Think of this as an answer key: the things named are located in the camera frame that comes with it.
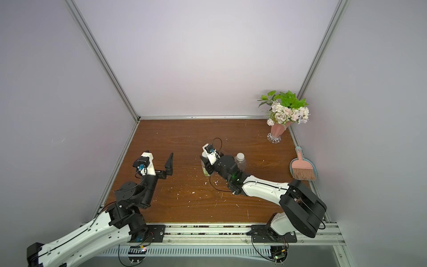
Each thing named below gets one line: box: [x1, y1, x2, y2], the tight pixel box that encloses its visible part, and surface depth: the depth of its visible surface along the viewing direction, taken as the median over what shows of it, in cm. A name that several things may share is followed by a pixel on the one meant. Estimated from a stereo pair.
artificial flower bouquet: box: [256, 90, 311, 127], surface depth 86 cm
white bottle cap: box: [236, 152, 245, 162], surface depth 83 cm
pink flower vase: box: [266, 121, 292, 145], surface depth 107 cm
